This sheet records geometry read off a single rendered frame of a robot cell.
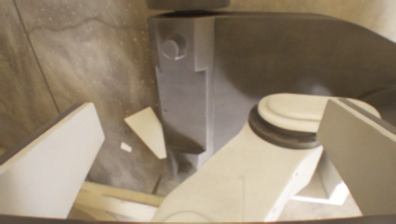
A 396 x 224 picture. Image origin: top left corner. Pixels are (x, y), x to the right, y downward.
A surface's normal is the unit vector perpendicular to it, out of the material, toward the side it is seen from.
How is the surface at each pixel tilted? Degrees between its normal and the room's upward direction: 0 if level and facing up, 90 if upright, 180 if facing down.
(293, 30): 0
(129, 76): 0
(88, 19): 0
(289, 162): 90
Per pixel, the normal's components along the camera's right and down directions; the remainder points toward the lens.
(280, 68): -0.21, 0.51
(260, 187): -0.03, -0.85
